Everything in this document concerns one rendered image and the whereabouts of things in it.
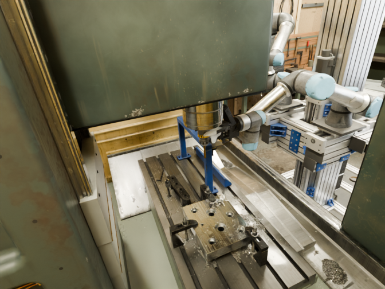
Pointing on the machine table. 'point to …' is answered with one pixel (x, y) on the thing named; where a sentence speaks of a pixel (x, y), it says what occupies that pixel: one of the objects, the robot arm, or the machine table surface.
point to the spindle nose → (203, 116)
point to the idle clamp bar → (179, 190)
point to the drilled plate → (212, 252)
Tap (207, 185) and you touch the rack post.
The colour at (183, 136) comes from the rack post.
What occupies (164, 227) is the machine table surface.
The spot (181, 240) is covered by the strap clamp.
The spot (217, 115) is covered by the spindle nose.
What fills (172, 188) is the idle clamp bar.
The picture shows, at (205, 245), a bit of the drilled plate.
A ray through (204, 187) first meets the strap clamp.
